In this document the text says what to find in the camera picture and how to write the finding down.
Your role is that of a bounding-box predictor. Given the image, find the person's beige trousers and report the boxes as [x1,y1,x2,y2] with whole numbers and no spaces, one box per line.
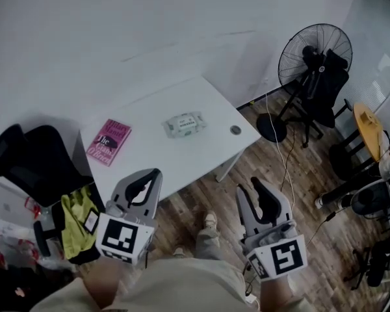
[194,226,222,263]

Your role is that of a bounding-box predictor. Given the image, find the yellow-green vest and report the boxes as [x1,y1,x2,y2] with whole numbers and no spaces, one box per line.
[60,186,100,260]

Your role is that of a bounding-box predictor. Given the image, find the white cable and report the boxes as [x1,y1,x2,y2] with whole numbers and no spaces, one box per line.
[264,92,296,205]

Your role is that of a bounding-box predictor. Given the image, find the black chair with jacket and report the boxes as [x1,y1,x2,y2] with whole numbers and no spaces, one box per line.
[298,45,354,149]

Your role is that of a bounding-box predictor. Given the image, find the round yellow table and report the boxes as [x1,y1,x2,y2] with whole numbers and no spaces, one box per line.
[352,101,387,163]

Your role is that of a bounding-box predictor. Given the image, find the black standing fan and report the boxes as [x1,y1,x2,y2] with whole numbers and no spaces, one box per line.
[255,23,354,143]

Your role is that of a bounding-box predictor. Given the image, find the black mesh office chair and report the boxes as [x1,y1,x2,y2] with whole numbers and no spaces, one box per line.
[0,123,105,259]

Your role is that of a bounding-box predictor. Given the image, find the black round floor device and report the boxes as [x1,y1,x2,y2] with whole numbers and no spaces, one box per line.
[350,179,390,219]

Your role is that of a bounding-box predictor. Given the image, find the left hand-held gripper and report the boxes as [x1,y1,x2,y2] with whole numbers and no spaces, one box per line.
[95,168,164,267]

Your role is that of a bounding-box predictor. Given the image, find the person's right forearm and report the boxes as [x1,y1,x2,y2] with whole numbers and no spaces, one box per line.
[259,275,297,312]

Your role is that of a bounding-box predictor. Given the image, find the black stool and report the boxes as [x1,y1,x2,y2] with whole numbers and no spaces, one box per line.
[328,131,378,182]

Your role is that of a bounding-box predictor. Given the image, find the white badge card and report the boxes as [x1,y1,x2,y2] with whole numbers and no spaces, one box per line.
[83,209,100,233]

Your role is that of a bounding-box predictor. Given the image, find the person's left forearm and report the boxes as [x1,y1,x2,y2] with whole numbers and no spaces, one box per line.
[82,255,131,310]

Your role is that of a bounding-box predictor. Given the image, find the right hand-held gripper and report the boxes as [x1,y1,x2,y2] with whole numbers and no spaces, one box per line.
[235,176,308,281]

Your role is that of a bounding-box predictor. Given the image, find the person's beige shirt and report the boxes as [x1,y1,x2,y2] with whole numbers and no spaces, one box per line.
[29,257,315,312]

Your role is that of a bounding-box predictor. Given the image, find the pink book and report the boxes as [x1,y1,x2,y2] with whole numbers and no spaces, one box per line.
[86,118,133,168]

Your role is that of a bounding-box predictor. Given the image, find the white flat box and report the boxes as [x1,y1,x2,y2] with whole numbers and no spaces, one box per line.
[0,181,37,229]

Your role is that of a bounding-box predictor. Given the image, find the black swivel chair base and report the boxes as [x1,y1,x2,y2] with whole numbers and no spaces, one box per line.
[343,239,390,293]

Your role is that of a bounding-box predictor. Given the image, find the white wet wipe pack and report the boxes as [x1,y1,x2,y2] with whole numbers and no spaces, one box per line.
[161,110,209,139]

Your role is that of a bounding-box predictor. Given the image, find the black bag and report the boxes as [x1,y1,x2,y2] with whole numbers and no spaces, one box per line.
[0,262,75,312]

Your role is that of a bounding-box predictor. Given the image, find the thin black floor cable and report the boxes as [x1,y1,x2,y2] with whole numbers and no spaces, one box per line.
[280,125,297,193]

